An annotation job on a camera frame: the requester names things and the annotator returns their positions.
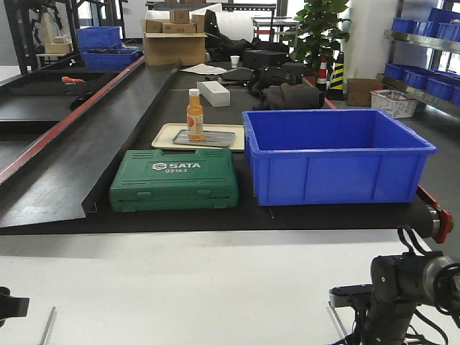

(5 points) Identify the white paper cup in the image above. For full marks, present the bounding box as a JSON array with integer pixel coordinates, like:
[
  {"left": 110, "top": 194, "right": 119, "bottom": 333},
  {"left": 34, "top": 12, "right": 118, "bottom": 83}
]
[{"left": 230, "top": 55, "right": 239, "bottom": 68}]

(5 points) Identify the green potted plant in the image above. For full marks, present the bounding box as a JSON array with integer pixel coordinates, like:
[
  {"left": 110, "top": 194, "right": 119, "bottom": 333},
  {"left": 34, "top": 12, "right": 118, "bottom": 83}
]
[{"left": 282, "top": 0, "right": 351, "bottom": 73}]

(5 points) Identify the large blue plastic bin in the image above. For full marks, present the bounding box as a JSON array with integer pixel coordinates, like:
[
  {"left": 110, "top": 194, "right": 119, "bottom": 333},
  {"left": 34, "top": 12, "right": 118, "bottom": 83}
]
[{"left": 242, "top": 109, "right": 436, "bottom": 206}]

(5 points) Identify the beige plastic tray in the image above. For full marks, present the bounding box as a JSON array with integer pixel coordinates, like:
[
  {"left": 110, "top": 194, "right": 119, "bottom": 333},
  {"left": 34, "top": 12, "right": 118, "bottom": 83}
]
[{"left": 151, "top": 123, "right": 245, "bottom": 152}]

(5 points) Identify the blue bin behind conveyor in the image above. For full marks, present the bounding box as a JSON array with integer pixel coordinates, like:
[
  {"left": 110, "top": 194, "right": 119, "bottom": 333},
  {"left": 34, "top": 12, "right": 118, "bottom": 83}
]
[{"left": 76, "top": 26, "right": 122, "bottom": 52}]

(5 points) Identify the white rectangular box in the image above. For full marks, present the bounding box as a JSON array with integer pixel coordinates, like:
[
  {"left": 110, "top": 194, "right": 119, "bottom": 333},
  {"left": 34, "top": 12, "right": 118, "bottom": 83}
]
[{"left": 196, "top": 81, "right": 231, "bottom": 107}]

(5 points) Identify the white wire basket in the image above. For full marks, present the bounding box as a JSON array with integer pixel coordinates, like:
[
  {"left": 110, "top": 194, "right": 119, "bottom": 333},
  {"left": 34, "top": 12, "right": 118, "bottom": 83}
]
[{"left": 371, "top": 90, "right": 418, "bottom": 119}]

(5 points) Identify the brown cardboard box floor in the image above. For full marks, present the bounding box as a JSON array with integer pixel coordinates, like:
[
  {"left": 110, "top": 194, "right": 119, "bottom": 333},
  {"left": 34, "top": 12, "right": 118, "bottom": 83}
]
[{"left": 346, "top": 78, "right": 382, "bottom": 106}]

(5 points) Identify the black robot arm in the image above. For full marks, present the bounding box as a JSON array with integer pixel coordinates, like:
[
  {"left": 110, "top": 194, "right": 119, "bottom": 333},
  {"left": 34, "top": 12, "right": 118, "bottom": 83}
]
[{"left": 1, "top": 252, "right": 459, "bottom": 344}]

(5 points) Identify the orange juice bottle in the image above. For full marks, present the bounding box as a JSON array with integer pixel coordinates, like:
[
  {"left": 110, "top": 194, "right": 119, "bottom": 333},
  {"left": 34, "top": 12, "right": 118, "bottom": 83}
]
[{"left": 186, "top": 88, "right": 204, "bottom": 141}]

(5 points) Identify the green-black screwdriver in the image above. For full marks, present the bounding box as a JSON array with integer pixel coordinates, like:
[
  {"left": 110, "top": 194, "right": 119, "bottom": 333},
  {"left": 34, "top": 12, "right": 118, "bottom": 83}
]
[
  {"left": 39, "top": 306, "right": 57, "bottom": 345},
  {"left": 328, "top": 304, "right": 348, "bottom": 338}
]

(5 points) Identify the large cardboard box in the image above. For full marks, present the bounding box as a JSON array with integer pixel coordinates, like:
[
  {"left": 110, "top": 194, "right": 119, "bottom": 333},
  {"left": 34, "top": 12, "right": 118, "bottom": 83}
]
[{"left": 141, "top": 19, "right": 206, "bottom": 67}]

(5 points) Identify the small grey metal tray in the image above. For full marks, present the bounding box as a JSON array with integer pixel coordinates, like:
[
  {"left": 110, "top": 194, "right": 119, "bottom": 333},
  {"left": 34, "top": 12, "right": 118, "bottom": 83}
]
[{"left": 172, "top": 129, "right": 236, "bottom": 147}]

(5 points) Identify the black bag on table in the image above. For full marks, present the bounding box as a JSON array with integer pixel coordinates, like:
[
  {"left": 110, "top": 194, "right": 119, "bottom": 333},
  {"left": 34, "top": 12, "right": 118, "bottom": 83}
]
[{"left": 247, "top": 66, "right": 303, "bottom": 96}]

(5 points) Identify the blue bin on conveyor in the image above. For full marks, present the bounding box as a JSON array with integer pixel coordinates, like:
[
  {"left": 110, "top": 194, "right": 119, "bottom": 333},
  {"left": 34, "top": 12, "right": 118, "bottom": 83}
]
[{"left": 81, "top": 49, "right": 141, "bottom": 72}]

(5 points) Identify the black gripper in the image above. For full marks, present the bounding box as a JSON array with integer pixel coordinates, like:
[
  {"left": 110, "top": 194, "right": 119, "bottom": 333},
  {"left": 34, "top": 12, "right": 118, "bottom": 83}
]
[{"left": 0, "top": 286, "right": 29, "bottom": 326}]

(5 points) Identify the green SATA tool case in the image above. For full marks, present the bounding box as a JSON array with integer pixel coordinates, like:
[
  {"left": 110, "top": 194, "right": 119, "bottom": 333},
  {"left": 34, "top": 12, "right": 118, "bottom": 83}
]
[{"left": 109, "top": 148, "right": 239, "bottom": 212}]

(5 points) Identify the red conveyor roller bracket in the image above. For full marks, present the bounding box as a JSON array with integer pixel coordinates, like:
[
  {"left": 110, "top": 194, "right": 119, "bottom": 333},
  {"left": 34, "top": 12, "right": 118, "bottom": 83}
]
[{"left": 417, "top": 185, "right": 454, "bottom": 244}]

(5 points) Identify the black yellow traffic cone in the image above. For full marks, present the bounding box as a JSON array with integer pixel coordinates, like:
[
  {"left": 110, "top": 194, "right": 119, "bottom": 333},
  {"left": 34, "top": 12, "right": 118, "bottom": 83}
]
[{"left": 328, "top": 52, "right": 344, "bottom": 91}]

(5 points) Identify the dark jacket on table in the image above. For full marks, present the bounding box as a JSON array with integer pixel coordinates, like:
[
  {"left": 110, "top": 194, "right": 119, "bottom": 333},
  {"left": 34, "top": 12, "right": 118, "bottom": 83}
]
[{"left": 253, "top": 83, "right": 325, "bottom": 111}]

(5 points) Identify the red white traffic cone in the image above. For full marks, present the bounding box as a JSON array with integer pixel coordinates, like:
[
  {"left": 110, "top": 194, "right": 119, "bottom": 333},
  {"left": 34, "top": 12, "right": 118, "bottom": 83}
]
[{"left": 316, "top": 56, "right": 328, "bottom": 92}]

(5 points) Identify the orange handled tool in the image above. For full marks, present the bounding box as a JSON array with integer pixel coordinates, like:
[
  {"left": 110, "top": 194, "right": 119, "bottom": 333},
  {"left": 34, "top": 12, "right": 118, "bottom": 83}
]
[{"left": 61, "top": 75, "right": 85, "bottom": 84}]

